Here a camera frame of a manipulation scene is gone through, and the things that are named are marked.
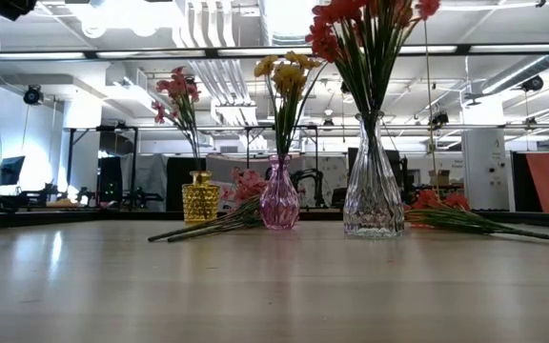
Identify yellow textured glass vase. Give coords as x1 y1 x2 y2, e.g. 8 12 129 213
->
181 171 222 224

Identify white partition board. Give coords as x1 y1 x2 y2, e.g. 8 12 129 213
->
206 152 350 212

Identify overhead light bar frame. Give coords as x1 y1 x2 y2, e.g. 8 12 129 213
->
0 44 549 61

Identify black metal frame stand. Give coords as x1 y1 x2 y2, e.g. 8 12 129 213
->
66 125 140 212

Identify yellow hanging rope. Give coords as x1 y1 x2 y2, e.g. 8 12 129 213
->
423 18 442 204

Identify grey cover cloth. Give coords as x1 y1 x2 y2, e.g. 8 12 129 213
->
120 152 169 212

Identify black table frame rails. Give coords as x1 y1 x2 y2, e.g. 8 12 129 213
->
0 208 549 231

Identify tall clear glass vase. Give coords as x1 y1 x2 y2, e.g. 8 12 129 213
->
342 110 406 240

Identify black computer monitor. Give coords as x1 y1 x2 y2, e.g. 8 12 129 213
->
0 155 27 188

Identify yellow artificial flower bunch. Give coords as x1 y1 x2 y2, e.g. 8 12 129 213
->
254 50 327 161

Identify silver ventilation duct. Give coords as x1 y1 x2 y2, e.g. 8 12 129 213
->
258 0 326 99

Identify pink ribbed glass vase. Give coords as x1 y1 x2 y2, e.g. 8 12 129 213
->
259 154 301 232

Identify black tower with green lights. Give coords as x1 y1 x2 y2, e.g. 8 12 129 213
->
98 156 124 204

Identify cardboard box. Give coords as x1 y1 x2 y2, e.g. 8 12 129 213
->
428 169 452 188

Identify white column with panel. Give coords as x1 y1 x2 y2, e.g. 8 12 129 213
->
461 94 510 212

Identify pink artificial flower bunch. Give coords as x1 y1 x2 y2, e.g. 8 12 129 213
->
147 166 270 244
150 65 205 173

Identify black partition panel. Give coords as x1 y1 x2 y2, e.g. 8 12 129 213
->
166 156 208 212

